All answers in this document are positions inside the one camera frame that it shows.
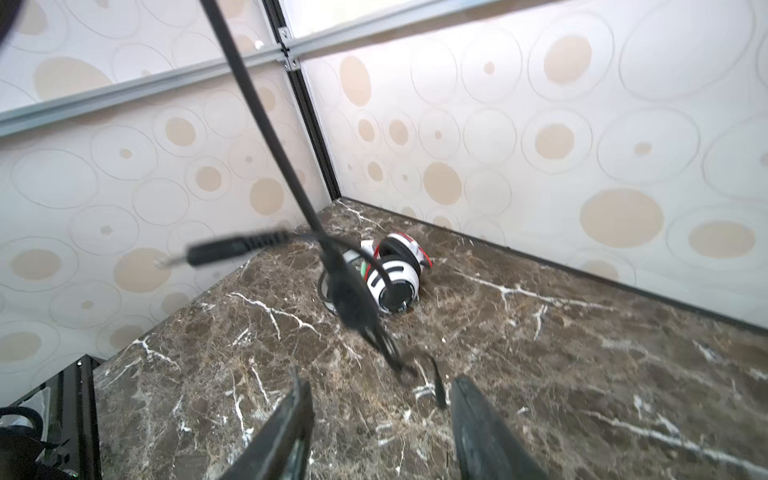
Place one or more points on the left slanted aluminium rail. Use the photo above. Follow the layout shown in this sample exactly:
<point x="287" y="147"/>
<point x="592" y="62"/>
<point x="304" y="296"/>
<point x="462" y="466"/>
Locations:
<point x="40" y="114"/>

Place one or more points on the horizontal aluminium rail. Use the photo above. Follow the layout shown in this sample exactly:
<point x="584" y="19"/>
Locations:
<point x="402" y="21"/>

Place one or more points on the left black frame post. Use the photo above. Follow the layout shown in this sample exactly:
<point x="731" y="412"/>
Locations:
<point x="301" y="94"/>

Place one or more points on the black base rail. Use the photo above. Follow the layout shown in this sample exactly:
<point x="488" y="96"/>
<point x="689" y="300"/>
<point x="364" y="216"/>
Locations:
<point x="66" y="402"/>

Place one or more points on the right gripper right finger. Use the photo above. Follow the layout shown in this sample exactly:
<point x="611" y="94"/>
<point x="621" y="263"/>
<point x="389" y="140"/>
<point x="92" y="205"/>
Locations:
<point x="485" y="447"/>

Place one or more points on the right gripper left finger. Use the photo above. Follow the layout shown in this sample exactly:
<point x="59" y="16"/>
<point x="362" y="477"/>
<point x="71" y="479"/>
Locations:
<point x="281" y="448"/>

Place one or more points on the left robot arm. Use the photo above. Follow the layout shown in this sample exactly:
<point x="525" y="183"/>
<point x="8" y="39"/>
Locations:
<point x="22" y="445"/>

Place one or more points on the white headphones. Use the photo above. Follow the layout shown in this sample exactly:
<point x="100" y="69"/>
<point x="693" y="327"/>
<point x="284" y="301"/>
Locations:
<point x="384" y="274"/>

